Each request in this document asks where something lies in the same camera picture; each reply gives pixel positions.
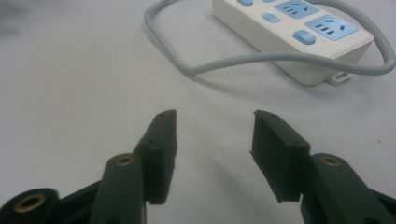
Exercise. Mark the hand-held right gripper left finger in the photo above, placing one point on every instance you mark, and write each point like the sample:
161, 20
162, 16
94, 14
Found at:
157, 155

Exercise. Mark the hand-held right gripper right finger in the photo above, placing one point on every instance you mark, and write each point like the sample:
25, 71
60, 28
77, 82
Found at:
280, 155

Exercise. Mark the white power strip blue sockets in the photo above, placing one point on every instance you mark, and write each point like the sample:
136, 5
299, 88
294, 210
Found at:
292, 37

